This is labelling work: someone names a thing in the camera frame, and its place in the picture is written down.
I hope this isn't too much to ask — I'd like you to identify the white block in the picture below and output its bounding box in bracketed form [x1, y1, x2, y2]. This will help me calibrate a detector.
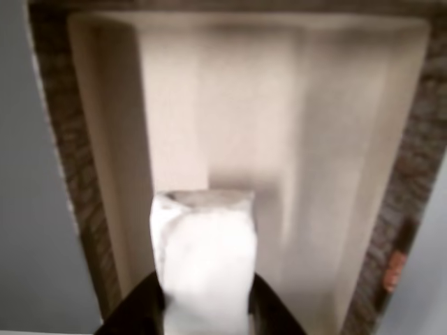
[149, 189, 258, 335]

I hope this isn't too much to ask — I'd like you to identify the patterned cardboard box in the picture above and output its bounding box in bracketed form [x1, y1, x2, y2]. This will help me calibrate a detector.
[26, 0, 447, 335]

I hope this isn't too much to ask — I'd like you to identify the gray table mat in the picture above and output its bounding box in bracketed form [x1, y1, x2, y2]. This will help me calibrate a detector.
[0, 0, 105, 335]

